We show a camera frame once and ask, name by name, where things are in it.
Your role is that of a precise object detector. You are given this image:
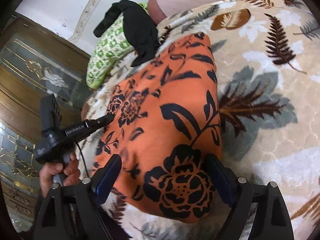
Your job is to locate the brown wooden ornate cabinet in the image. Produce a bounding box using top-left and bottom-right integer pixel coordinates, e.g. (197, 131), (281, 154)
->
(1, 14), (91, 231)

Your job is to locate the green white patterned cloth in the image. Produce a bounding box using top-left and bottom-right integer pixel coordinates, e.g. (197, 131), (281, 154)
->
(86, 3), (148, 89)

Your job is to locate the thin black cable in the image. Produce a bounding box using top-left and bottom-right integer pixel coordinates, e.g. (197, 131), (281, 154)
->
(75, 141), (90, 179)

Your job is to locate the beige leaf pattern blanket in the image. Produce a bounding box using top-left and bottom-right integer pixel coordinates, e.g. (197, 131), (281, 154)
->
(79, 0), (319, 239)

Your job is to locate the orange black floral garment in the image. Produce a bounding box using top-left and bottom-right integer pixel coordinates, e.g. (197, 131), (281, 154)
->
(93, 33), (221, 223)

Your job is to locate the person's left hand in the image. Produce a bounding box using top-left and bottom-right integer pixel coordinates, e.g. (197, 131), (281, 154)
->
(39, 152), (80, 198)

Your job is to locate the white padded headboard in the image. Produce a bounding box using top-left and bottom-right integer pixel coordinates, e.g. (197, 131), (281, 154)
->
(16, 0), (148, 54)

